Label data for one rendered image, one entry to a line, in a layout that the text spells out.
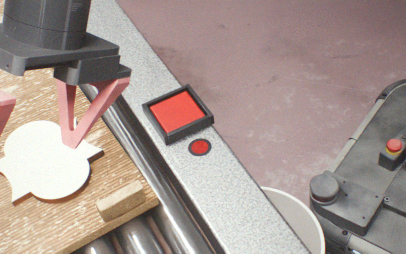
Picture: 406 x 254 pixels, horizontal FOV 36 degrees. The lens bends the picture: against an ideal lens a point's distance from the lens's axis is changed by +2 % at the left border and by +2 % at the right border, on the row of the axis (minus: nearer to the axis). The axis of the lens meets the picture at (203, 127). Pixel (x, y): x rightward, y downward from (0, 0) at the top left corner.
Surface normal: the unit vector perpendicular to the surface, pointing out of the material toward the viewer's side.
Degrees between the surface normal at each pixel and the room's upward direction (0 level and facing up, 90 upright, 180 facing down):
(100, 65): 91
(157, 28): 0
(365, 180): 0
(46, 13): 67
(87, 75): 91
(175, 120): 0
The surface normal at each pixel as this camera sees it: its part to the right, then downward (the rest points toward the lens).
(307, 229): -0.91, 0.33
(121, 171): -0.10, -0.67
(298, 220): -0.79, 0.47
